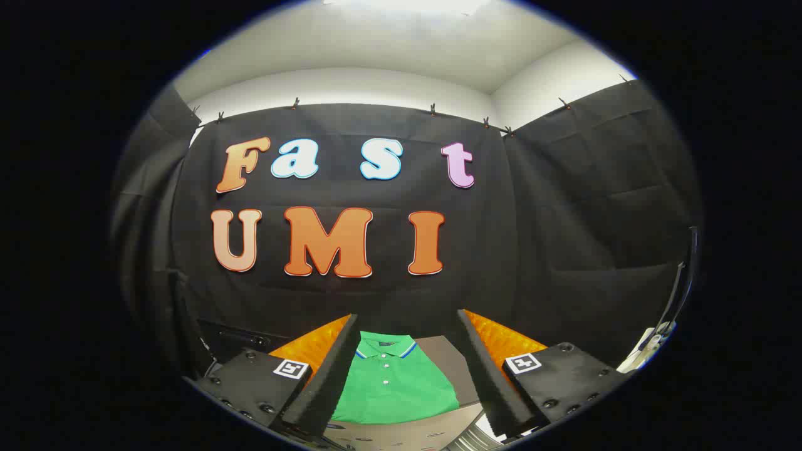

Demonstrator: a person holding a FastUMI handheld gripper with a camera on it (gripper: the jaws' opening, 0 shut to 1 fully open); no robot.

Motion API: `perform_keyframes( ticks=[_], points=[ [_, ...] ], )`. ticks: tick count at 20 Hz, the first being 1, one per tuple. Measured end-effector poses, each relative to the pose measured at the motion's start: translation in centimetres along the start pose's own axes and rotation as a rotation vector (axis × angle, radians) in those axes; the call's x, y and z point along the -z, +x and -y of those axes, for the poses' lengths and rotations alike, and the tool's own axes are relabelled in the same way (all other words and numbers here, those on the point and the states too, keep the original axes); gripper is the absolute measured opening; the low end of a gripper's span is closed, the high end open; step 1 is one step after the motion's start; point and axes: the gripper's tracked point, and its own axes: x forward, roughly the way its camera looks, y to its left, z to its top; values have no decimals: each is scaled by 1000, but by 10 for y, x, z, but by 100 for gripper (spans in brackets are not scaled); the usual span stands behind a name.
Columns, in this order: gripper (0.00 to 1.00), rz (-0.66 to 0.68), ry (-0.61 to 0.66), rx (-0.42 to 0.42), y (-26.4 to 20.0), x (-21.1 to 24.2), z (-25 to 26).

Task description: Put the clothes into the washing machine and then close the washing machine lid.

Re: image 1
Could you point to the dark transparent washing machine lid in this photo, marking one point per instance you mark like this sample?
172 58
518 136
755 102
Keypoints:
188 326

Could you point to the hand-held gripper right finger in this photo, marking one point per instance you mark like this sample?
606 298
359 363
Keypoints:
485 369

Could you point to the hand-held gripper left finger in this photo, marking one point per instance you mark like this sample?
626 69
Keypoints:
335 369

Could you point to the white device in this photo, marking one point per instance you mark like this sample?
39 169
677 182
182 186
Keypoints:
648 347

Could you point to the green polo shirt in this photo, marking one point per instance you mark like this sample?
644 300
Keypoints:
395 388

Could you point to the black backdrop cloth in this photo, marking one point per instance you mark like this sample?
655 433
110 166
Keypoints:
501 238

